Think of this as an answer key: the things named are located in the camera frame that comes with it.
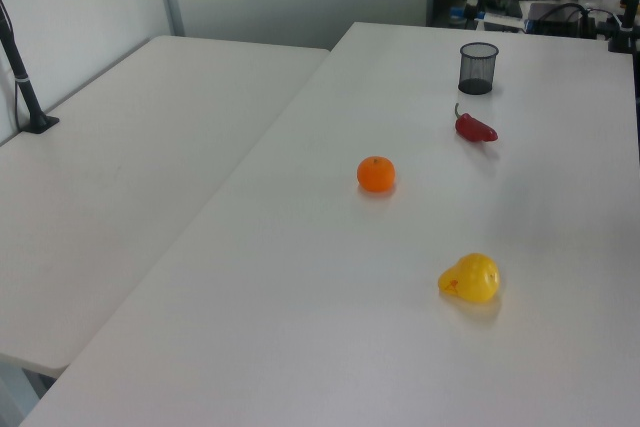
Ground black mesh pen cup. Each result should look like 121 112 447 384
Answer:
457 42 501 96

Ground black box device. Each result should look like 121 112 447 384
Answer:
526 1 598 40

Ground red toy pepper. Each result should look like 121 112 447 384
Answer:
453 102 500 144

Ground orange toy mandarin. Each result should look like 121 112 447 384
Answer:
356 155 397 194

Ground yellow toy pear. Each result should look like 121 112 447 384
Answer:
437 252 502 305

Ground black pole stand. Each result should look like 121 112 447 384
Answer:
0 0 61 135

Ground black camera clamp stand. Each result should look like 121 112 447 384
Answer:
606 0 640 54

